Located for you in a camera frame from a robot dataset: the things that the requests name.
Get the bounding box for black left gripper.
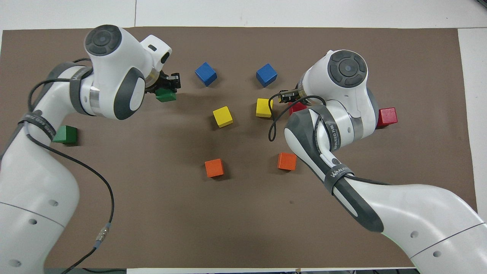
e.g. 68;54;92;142
153;72;181;92

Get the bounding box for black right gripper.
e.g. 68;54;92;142
279;88;306;104

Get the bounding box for green wooden block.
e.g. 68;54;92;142
155;88;177;103
53;126;78;145

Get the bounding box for red wooden block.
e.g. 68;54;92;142
288;101;308;116
376;107;398;128

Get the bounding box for yellow wooden block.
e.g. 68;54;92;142
256;98;274;118
212;106;234;128

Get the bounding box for blue wooden block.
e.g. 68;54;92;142
256;63;278;88
195;62;218;87

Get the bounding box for orange wooden block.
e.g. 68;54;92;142
277;152;297;171
205;158;225;178

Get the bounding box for brown paper table mat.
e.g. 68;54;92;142
0;26;484;269

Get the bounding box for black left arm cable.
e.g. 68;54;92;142
27;57;115;274

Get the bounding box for black cable at table edge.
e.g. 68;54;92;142
82;268;127;274

